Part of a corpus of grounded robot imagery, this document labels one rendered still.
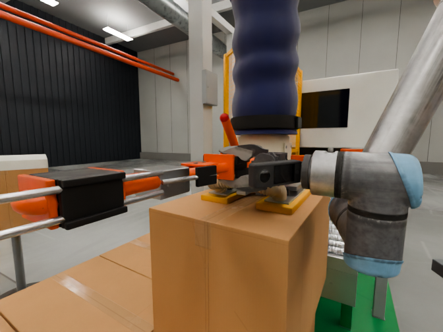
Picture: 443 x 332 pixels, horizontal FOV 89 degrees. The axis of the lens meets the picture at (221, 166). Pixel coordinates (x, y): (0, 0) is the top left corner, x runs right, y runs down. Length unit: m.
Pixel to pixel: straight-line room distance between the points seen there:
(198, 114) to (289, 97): 1.56
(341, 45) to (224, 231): 10.25
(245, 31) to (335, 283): 1.09
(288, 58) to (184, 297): 0.72
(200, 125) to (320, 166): 1.81
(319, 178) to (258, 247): 0.18
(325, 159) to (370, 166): 0.07
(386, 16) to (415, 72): 10.30
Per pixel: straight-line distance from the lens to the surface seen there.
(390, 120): 0.60
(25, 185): 0.32
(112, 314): 0.99
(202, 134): 2.17
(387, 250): 0.48
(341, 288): 1.27
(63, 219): 0.27
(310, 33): 10.88
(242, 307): 0.59
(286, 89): 0.73
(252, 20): 0.77
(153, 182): 0.34
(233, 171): 0.51
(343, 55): 10.47
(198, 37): 2.38
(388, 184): 0.45
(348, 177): 0.44
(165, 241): 0.67
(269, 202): 0.64
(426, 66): 0.63
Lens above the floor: 1.14
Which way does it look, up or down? 7 degrees down
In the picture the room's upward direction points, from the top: straight up
